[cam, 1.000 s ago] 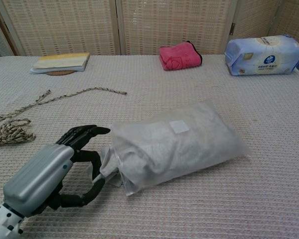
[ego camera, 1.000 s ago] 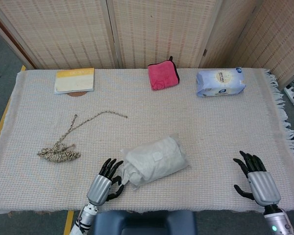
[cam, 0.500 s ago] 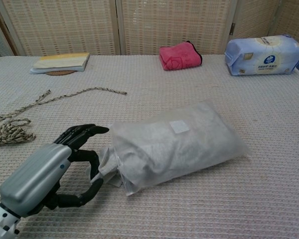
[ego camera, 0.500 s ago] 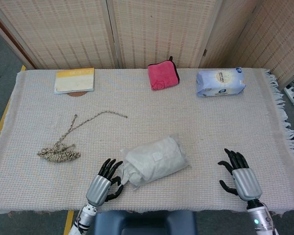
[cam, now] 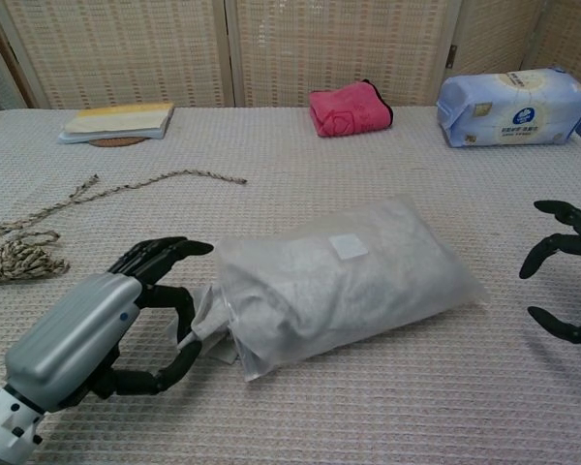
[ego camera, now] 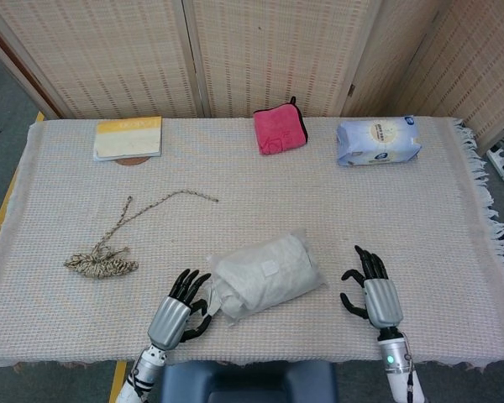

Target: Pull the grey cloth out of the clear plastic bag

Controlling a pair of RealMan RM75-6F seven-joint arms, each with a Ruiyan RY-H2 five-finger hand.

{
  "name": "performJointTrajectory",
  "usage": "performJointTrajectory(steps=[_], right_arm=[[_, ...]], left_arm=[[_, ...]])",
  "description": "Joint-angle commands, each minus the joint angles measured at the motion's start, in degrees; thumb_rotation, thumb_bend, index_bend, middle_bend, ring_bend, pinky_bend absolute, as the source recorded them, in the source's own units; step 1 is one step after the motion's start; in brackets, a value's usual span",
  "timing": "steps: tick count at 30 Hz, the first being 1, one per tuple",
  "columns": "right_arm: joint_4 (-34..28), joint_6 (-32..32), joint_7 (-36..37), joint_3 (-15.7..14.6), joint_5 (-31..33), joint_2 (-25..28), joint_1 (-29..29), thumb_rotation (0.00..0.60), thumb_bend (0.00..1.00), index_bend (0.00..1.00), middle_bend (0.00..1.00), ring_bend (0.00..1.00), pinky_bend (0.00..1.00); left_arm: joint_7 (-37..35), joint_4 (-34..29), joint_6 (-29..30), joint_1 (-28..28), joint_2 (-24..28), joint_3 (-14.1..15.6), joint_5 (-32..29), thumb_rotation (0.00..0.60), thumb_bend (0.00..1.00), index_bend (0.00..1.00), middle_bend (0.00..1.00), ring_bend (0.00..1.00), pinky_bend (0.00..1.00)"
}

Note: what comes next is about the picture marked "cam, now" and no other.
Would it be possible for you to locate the beige waffle-textured bed cover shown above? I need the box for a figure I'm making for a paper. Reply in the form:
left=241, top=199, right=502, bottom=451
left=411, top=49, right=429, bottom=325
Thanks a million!
left=0, top=105, right=581, bottom=465

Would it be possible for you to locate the woven folding screen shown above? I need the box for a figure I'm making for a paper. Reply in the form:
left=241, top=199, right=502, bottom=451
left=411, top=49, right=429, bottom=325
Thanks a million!
left=0, top=0, right=581, bottom=109

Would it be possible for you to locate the translucent frosted zip bag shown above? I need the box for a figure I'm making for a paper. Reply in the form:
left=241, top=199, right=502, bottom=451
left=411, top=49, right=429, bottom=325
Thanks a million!
left=211, top=194, right=489, bottom=384

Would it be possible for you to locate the round woven coaster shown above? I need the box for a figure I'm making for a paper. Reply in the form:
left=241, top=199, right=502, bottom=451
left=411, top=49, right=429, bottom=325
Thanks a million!
left=87, top=136, right=148, bottom=148

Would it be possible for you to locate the stack of yellow white books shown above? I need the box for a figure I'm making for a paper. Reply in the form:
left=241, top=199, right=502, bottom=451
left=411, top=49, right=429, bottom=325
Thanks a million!
left=57, top=102, right=176, bottom=145

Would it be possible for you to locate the grey garment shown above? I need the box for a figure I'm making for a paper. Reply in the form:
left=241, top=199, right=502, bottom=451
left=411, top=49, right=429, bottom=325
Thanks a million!
left=176, top=285, right=241, bottom=367

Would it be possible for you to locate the blue white tissue pack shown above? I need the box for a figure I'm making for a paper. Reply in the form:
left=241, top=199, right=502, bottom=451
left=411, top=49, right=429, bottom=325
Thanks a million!
left=436, top=66, right=581, bottom=148

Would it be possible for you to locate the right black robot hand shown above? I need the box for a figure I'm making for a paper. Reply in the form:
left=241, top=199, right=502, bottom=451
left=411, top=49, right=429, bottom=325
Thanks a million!
left=519, top=200, right=581, bottom=346

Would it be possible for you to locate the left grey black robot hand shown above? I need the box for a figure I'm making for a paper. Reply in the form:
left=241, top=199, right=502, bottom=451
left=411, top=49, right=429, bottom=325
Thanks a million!
left=3, top=236, right=215, bottom=414

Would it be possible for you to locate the braided beige rope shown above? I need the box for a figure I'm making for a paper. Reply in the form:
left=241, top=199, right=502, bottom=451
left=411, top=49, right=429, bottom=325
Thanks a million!
left=0, top=170, right=248, bottom=287

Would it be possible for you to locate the folded pink towel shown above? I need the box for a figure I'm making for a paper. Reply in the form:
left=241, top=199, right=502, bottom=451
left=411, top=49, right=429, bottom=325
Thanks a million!
left=309, top=79, right=394, bottom=139

